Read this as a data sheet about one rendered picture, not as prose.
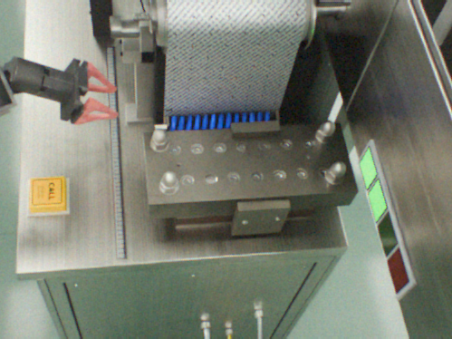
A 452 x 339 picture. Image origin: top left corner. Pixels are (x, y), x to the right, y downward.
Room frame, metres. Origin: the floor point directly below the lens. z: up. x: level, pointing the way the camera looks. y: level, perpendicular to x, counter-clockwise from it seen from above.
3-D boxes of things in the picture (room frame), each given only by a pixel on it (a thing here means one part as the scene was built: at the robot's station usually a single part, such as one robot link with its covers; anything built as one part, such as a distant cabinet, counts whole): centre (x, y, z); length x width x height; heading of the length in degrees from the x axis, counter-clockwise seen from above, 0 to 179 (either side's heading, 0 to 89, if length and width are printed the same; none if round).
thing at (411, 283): (0.49, -0.28, 1.18); 0.25 x 0.01 x 0.07; 15
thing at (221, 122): (0.73, -0.01, 1.03); 0.21 x 0.04 x 0.03; 105
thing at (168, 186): (0.56, 0.07, 1.05); 0.04 x 0.04 x 0.04
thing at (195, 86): (0.76, 0.00, 1.11); 0.23 x 0.01 x 0.18; 105
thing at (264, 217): (0.57, -0.11, 0.96); 0.10 x 0.03 x 0.11; 105
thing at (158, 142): (0.65, 0.11, 1.05); 0.04 x 0.04 x 0.04
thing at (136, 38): (0.80, 0.18, 1.05); 0.06 x 0.05 x 0.31; 105
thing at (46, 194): (0.57, 0.32, 0.91); 0.07 x 0.07 x 0.02; 15
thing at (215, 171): (0.65, -0.07, 1.00); 0.40 x 0.16 x 0.06; 105
